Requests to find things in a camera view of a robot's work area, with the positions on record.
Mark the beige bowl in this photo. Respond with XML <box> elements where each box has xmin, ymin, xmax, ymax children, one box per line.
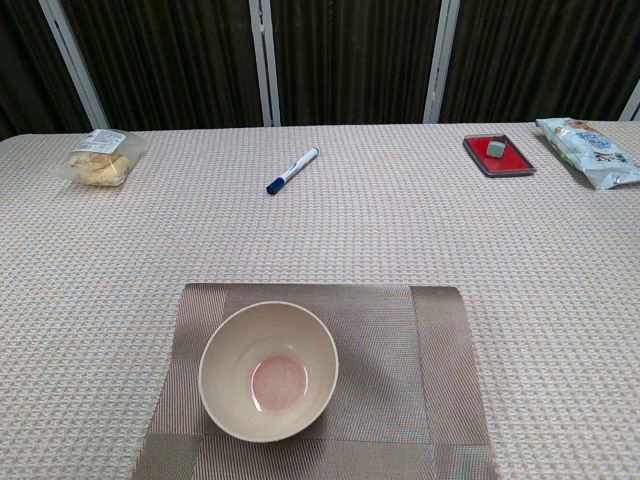
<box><xmin>198</xmin><ymin>301</ymin><xmax>340</xmax><ymax>444</ymax></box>

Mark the brown woven placemat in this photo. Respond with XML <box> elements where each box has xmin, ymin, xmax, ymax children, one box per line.
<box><xmin>130</xmin><ymin>282</ymin><xmax>501</xmax><ymax>480</ymax></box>

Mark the beige waffle tablecloth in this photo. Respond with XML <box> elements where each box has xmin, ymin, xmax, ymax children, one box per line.
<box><xmin>0</xmin><ymin>119</ymin><xmax>640</xmax><ymax>480</ymax></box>

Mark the white marker with blue cap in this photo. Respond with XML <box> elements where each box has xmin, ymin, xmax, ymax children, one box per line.
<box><xmin>265</xmin><ymin>146</ymin><xmax>321</xmax><ymax>196</ymax></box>

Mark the red ink pad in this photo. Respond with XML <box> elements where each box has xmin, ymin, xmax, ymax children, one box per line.
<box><xmin>462</xmin><ymin>133</ymin><xmax>538</xmax><ymax>177</ymax></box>

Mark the clear bag of biscuits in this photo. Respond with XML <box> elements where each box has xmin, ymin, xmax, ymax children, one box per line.
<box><xmin>58</xmin><ymin>128</ymin><xmax>147</xmax><ymax>188</ymax></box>

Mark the white snack packet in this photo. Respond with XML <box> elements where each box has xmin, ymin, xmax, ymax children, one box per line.
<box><xmin>535</xmin><ymin>117</ymin><xmax>640</xmax><ymax>191</ymax></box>

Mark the grey partition frame post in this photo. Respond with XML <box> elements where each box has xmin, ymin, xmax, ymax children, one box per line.
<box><xmin>617</xmin><ymin>82</ymin><xmax>640</xmax><ymax>122</ymax></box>
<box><xmin>423</xmin><ymin>0</ymin><xmax>461</xmax><ymax>124</ymax></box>
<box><xmin>38</xmin><ymin>0</ymin><xmax>110</xmax><ymax>130</ymax></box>
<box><xmin>248</xmin><ymin>0</ymin><xmax>281</xmax><ymax>127</ymax></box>

